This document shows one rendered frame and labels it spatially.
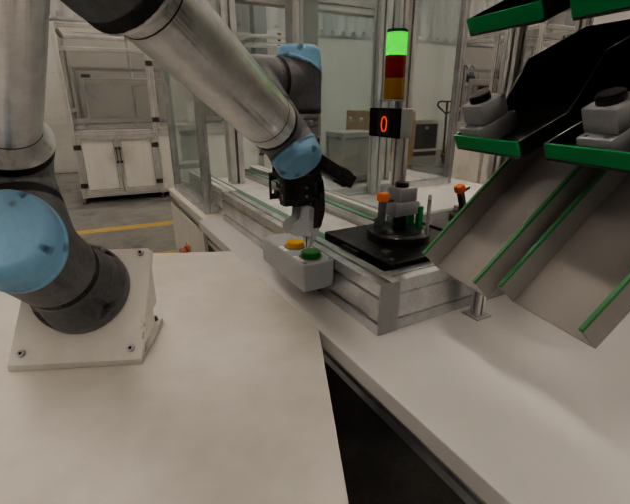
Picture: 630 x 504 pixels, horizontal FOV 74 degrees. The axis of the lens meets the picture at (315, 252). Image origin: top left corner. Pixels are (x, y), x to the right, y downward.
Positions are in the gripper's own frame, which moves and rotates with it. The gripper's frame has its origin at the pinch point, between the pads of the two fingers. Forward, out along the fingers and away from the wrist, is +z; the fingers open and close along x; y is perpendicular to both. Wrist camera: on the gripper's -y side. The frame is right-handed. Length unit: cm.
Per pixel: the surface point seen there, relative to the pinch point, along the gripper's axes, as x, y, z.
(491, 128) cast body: 27.3, -15.0, -22.7
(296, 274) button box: 0.3, 3.5, 6.5
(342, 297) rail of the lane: 5.7, -4.2, 11.2
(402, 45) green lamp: -15, -33, -39
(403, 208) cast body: 3.7, -20.4, -4.9
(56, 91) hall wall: -809, 46, -39
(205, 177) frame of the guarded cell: -80, -1, 0
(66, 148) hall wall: -809, 48, 55
